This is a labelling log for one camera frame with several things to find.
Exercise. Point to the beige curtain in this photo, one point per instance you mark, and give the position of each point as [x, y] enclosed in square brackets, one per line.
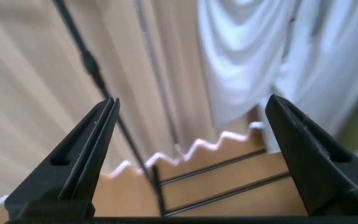
[26, 93]

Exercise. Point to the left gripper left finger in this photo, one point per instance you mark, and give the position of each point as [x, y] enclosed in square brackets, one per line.
[57, 186]

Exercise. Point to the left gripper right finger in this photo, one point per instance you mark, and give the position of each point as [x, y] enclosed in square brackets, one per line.
[325, 180]

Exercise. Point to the metal curtain wand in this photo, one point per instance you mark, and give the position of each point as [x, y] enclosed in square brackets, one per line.
[154, 62]

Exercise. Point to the black clothes rack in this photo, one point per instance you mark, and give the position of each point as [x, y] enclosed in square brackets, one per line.
[89, 63]

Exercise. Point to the pale grey shorts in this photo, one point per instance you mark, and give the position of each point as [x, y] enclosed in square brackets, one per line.
[244, 62]

